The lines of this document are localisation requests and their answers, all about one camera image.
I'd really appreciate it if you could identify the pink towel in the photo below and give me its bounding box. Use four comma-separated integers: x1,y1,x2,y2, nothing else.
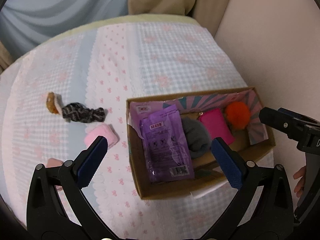
84,124,119,149

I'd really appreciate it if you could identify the dusty pink cloth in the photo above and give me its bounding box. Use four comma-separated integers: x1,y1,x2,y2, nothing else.
46,158,63,168

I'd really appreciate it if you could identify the magenta zipper pouch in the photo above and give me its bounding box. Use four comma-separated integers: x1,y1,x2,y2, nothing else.
198,108,235,145

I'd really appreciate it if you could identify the black patterned scrunchie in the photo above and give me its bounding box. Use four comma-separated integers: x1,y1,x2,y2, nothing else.
61,102,106,124

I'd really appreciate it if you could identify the purple plastic packet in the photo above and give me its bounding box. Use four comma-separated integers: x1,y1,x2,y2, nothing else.
140,105,195,183

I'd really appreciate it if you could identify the brown white plush toy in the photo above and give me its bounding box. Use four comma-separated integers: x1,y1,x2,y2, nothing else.
46,92,62,115

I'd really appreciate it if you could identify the person's right hand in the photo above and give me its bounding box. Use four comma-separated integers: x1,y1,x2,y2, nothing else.
293,166,306,198

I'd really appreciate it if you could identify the orange pompom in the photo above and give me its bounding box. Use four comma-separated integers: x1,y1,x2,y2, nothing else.
225,101,251,130

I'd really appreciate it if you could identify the grey wool ball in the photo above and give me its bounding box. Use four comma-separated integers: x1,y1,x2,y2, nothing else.
181,117,212,159

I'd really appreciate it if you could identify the cardboard box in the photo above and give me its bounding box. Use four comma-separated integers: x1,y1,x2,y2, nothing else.
126,87,275,200

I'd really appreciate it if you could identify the checkered floral bed cover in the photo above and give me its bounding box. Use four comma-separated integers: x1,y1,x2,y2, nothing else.
1,21,267,239

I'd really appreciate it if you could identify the green mattress edge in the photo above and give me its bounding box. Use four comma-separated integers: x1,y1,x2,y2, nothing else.
0,13,201,75

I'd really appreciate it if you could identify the light blue curtain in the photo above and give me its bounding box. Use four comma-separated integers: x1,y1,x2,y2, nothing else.
1,0,128,59

